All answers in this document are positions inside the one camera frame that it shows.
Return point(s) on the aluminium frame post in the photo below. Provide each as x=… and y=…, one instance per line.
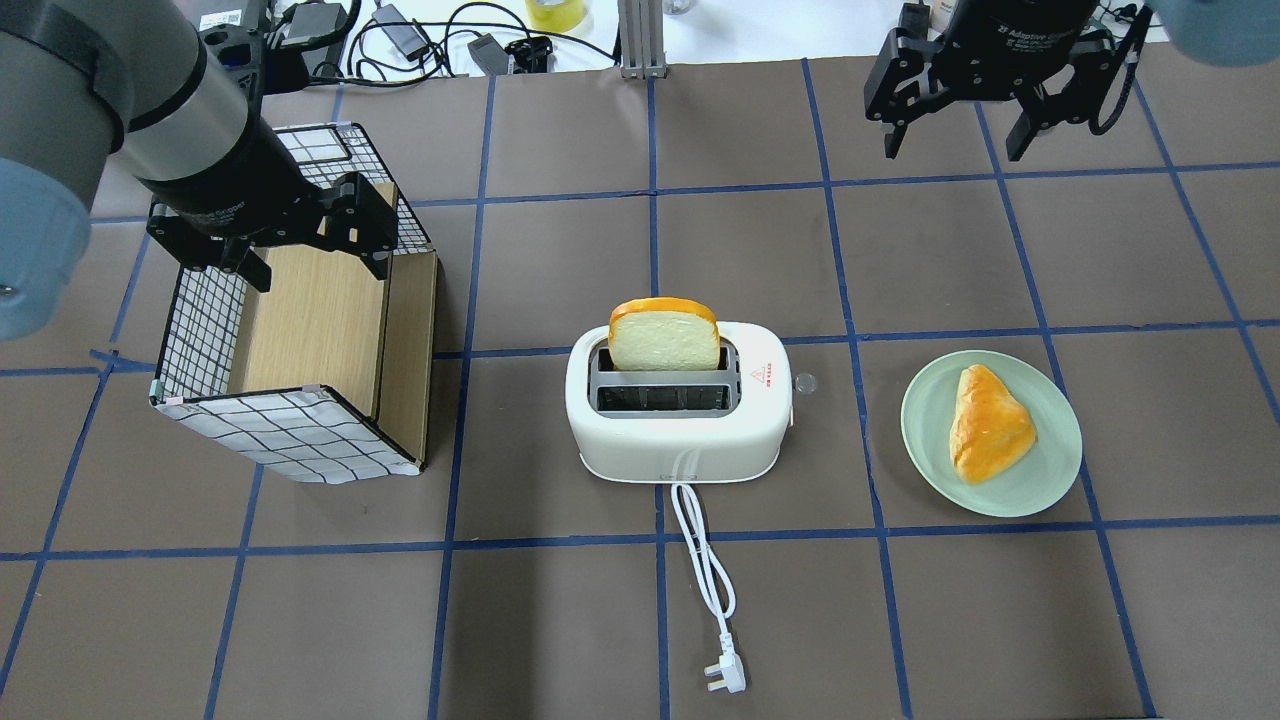
x=640, y=39

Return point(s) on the golden triangular bread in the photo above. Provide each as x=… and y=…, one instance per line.
x=991, y=430

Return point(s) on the light green plate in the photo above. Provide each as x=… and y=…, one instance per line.
x=1034, y=483

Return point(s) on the white two-slot toaster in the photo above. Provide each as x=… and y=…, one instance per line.
x=725, y=425

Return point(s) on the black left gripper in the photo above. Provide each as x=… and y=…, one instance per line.
x=232, y=190

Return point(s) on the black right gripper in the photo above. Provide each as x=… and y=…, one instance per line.
x=1010, y=62

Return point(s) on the yellow tape roll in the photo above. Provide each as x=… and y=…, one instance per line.
x=556, y=16

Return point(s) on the black power adapter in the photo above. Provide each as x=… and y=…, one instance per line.
x=404, y=35

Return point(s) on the toast bread slice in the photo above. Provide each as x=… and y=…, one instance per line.
x=664, y=334

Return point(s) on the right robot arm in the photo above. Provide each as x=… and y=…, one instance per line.
x=1216, y=33

